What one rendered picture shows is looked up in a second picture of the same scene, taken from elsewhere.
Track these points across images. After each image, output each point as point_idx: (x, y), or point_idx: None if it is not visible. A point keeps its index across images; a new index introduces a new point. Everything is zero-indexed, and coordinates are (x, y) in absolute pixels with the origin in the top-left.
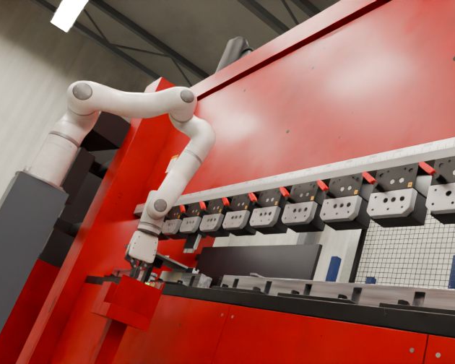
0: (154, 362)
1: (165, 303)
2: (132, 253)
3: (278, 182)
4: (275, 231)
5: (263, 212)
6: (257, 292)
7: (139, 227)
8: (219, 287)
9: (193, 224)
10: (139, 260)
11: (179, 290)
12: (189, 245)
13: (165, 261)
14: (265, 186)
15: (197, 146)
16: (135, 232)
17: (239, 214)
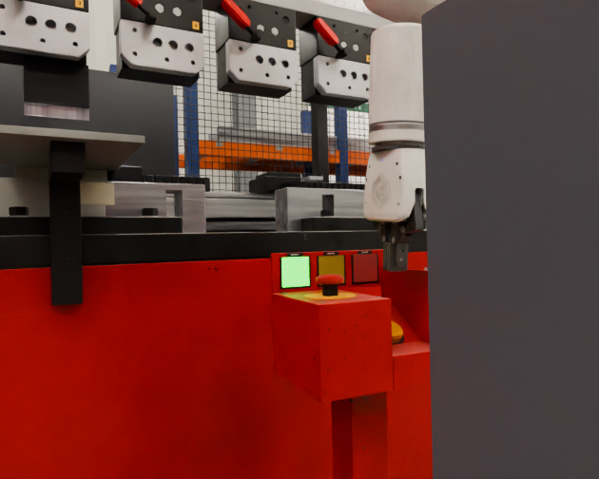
0: (290, 399)
1: (236, 280)
2: (425, 211)
3: (355, 12)
4: (344, 104)
5: (347, 70)
6: (425, 220)
7: (420, 137)
8: (338, 218)
9: (81, 36)
10: (376, 218)
11: (277, 244)
12: (60, 95)
13: (90, 161)
14: (324, 9)
15: None
16: (415, 152)
17: (279, 55)
